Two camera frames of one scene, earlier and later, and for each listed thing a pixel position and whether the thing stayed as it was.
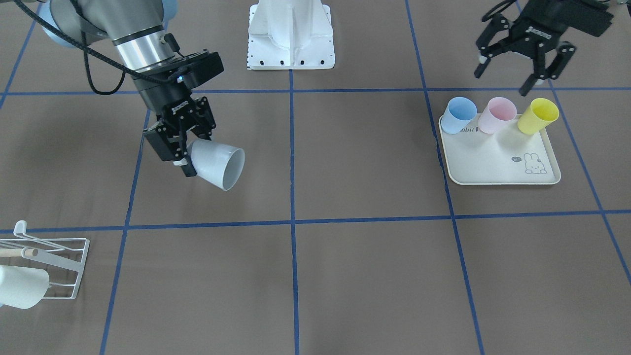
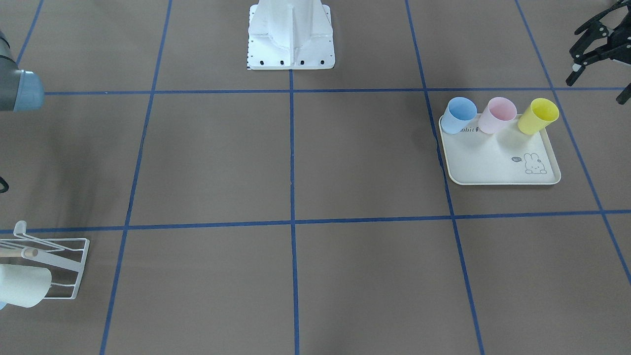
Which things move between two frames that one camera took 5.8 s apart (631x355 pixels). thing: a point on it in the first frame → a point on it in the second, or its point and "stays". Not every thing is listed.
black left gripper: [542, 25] → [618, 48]
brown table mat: [343, 236] stays
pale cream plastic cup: [22, 287] stays
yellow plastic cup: [541, 112] stays
